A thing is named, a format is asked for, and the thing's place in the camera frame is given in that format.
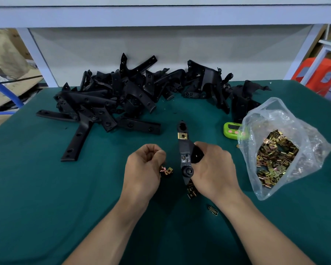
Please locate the small heap of brass clips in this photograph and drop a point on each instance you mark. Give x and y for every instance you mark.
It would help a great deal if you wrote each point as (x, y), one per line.
(191, 191)

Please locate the green table mat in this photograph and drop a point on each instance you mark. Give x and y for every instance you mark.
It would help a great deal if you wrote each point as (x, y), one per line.
(44, 190)

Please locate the person's right thumb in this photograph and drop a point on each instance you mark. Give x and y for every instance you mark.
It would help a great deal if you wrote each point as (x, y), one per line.
(197, 168)

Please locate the person's left thumb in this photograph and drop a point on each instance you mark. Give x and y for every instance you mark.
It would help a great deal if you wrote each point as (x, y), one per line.
(157, 160)

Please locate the pile of black plastic brackets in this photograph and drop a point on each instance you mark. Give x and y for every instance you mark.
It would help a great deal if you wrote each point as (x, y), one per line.
(127, 93)

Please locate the orange plastic stool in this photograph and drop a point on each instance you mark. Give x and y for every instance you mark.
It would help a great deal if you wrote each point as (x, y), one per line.
(327, 77)

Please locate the brass clip nut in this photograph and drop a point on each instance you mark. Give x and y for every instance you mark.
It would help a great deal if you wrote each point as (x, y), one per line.
(183, 135)

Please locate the white workbench shelf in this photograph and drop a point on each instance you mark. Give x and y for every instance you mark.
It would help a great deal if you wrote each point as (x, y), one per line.
(165, 15)

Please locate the person's right forearm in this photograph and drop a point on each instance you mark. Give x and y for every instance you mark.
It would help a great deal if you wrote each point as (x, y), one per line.
(253, 231)

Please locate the handful of brass clips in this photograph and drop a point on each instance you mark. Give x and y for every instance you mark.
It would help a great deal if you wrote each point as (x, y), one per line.
(166, 171)

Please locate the person's right hand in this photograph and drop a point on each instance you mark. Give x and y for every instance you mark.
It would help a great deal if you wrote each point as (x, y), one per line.
(216, 173)

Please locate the white frame post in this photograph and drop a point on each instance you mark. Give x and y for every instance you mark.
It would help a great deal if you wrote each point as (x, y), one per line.
(304, 52)
(37, 56)

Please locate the clear plastic bag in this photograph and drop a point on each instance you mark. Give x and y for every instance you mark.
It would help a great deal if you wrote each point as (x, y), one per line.
(306, 146)

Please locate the person's left hand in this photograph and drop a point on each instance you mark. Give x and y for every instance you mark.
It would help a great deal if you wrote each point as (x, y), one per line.
(139, 173)

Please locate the black plastic bracket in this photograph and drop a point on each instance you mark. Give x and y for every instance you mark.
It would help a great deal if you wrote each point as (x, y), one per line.
(185, 151)

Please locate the dark metal clip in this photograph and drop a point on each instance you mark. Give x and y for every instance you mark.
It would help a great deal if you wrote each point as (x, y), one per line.
(213, 210)

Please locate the white table frame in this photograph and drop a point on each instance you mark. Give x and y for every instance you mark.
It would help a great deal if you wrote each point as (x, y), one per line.
(324, 52)

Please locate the person's left forearm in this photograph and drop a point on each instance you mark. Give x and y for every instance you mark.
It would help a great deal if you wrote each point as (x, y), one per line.
(110, 231)

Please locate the green digital timer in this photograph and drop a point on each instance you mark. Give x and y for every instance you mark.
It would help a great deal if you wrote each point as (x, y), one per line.
(231, 130)

